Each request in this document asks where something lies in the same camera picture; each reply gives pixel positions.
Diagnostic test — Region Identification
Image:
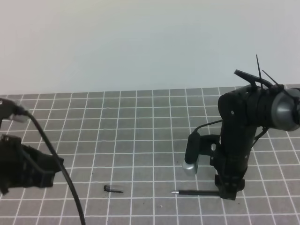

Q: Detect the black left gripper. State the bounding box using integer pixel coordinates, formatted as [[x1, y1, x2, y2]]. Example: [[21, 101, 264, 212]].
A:
[[0, 135, 61, 195]]

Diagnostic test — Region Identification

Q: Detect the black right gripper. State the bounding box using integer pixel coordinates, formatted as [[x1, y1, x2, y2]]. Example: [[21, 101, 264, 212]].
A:
[[199, 89, 257, 201]]

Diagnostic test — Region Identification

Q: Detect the black pen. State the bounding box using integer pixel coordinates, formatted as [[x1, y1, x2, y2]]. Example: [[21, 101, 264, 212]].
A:
[[171, 190, 219, 196]]

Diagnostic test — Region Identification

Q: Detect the black grey pen cap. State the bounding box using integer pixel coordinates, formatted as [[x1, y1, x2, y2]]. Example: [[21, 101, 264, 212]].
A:
[[104, 185, 124, 193]]

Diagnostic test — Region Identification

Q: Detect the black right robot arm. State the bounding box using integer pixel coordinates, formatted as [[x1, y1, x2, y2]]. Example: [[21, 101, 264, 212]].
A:
[[201, 70, 300, 200]]

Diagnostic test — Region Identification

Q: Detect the grey grid tablecloth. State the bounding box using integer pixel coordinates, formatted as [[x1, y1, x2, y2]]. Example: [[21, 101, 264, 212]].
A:
[[9, 87, 300, 225]]

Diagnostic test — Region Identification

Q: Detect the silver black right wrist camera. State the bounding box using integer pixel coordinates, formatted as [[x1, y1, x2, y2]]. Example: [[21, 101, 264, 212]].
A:
[[182, 130, 200, 176]]

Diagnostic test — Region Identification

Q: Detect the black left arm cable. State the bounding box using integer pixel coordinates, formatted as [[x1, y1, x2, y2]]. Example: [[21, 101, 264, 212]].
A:
[[14, 105, 86, 225]]

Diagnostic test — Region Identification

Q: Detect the thin black camera cable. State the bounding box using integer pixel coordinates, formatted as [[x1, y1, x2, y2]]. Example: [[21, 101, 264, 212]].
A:
[[195, 120, 222, 133]]

